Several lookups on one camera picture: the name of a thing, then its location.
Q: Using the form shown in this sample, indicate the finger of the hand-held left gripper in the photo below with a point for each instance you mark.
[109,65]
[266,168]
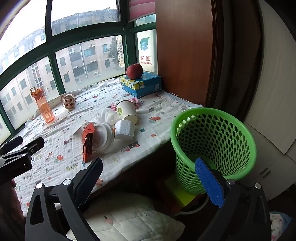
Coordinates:
[11,143]
[25,153]

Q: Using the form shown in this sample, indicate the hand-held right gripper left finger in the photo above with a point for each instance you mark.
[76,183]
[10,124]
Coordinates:
[92,176]

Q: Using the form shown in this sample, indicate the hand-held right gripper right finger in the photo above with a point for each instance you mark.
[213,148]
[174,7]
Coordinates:
[208,183]

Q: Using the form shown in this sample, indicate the orange snack wrapper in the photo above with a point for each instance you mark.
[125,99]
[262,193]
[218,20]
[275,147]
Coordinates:
[87,143]

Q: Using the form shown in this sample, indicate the white plastic lid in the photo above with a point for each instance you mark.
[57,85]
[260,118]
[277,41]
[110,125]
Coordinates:
[104,136]

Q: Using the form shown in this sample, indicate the green plastic mesh basket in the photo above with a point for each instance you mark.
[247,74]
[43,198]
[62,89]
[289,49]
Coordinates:
[173,139]

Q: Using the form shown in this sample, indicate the white foam block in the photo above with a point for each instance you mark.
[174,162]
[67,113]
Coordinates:
[124,129]

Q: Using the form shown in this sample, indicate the white paper cup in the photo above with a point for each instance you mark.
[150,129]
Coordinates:
[127,111]

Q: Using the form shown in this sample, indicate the pink packet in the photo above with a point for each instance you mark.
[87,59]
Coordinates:
[134,102]

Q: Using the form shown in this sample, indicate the yellow-green box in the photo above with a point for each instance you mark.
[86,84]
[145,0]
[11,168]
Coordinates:
[178,194]

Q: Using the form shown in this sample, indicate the white bucket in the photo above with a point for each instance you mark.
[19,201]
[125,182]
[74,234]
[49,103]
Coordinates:
[192,211]

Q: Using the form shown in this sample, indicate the printed white blanket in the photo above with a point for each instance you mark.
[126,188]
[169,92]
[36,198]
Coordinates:
[57,139]

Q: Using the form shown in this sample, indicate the dark red box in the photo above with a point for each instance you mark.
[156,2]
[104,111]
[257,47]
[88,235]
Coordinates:
[166,197]

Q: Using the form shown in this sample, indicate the orange water bottle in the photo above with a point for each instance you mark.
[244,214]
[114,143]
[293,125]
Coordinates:
[45,109]

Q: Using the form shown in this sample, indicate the white quilt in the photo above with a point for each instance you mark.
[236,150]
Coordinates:
[129,217]

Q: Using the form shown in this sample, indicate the small beige toy figure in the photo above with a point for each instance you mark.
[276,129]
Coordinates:
[69,101]

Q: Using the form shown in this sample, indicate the blue cloth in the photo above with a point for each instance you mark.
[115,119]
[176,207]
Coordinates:
[283,215]

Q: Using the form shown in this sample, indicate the floral cloth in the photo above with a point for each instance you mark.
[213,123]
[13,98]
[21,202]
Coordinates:
[277,228]

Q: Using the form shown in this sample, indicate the blue tissue box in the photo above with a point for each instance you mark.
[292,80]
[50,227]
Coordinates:
[148,85]

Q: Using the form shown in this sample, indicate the white wardrobe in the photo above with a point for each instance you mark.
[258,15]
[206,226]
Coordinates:
[272,92]

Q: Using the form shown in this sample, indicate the red apple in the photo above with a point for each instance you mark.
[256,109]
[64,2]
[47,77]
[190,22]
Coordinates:
[134,70]

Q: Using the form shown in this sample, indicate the apartment building outside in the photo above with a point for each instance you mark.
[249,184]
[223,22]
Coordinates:
[87,58]

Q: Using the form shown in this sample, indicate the white window sticker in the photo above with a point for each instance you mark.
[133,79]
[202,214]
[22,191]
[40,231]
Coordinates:
[145,58]

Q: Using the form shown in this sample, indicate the brown wooden panel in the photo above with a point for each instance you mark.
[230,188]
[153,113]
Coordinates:
[185,46]

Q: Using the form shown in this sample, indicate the pink roller blind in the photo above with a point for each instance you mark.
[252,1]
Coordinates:
[141,9]

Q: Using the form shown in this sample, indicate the green window frame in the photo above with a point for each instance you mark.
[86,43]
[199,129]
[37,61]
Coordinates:
[49,41]

